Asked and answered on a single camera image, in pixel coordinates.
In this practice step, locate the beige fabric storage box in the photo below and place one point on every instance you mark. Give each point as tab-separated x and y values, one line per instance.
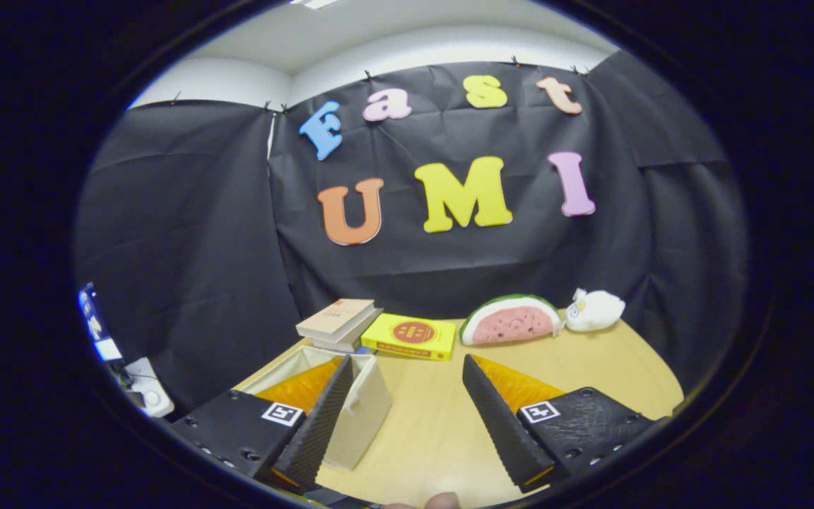
364	417

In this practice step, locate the white desk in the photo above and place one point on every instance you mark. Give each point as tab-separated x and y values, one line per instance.
149	396

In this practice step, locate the blue book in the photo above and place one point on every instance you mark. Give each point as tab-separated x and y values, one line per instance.
364	349

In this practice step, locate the white plush toy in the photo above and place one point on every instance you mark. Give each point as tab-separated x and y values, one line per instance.
594	309

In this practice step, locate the computer monitor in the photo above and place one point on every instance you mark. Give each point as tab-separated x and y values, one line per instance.
95	322

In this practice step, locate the white book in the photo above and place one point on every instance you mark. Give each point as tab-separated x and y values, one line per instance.
352	341

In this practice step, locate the large ceiling light panel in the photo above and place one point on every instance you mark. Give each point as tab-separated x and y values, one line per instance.
311	3

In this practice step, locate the yellow book with red circle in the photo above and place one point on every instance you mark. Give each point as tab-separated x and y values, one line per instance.
410	336

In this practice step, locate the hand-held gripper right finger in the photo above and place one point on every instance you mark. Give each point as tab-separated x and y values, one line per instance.
499	424

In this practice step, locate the watermelon slice plush toy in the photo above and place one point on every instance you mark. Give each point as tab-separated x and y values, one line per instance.
509	324

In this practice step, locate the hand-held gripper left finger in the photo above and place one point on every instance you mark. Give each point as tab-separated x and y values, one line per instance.
315	431

